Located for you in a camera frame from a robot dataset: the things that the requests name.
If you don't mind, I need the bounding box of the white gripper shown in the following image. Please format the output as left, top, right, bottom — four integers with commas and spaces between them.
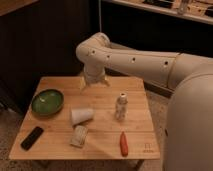
79, 66, 110, 91

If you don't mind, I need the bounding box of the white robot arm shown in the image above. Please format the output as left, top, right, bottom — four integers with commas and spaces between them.
76, 32, 213, 171

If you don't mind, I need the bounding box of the white paper cup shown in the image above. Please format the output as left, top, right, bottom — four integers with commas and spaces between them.
71, 108, 94, 125

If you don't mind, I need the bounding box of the wooden folding table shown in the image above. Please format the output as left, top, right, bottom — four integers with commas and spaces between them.
9, 77, 160, 160

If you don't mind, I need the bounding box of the green ceramic bowl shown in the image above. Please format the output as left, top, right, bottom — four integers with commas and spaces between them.
31, 89, 64, 116

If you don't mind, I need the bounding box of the orange carrot toy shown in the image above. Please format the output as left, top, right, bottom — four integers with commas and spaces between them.
120, 132, 128, 156

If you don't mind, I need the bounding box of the metal vertical pole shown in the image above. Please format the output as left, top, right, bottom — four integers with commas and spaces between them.
98, 0, 102, 32

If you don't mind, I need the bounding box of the black remote control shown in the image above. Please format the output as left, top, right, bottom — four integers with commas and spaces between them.
21, 127, 44, 150

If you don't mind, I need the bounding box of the background wooden shelf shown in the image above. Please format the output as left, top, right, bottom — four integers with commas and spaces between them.
104, 0, 213, 25

